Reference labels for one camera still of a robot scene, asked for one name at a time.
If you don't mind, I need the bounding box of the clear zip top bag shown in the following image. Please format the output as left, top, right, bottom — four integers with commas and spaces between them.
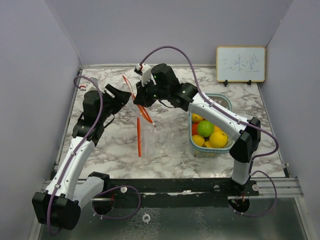
121, 75, 193, 161

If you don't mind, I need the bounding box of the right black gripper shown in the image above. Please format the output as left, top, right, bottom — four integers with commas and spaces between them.
133, 77, 169, 109

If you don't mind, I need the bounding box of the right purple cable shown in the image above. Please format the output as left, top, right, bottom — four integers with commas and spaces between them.
139, 45, 280, 217

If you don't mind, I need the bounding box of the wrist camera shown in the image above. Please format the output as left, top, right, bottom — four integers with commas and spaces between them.
134, 63, 152, 87
85, 77, 99, 92

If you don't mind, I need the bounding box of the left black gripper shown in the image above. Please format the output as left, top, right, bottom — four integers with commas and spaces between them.
99, 84, 132, 123

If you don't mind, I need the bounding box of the light blue plastic basket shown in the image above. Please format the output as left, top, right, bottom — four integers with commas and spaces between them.
188, 92, 236, 159

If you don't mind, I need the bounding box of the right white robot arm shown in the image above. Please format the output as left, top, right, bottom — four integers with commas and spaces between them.
133, 63, 261, 196

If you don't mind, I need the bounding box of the orange tangerine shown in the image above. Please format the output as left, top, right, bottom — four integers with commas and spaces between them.
191, 122, 199, 136

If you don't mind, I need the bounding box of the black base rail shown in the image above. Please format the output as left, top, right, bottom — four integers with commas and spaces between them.
92, 178, 259, 209

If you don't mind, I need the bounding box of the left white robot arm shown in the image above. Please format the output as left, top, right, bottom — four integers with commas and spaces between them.
32, 84, 132, 230

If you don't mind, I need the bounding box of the green apple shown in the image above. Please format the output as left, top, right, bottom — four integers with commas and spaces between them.
197, 120, 215, 138

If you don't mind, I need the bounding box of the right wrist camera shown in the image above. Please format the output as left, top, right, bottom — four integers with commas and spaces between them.
134, 63, 152, 87

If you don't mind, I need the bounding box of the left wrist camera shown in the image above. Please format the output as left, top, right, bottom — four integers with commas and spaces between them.
85, 77, 99, 92

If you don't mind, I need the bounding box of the small whiteboard with writing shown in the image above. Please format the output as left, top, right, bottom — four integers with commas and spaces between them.
216, 46, 266, 83

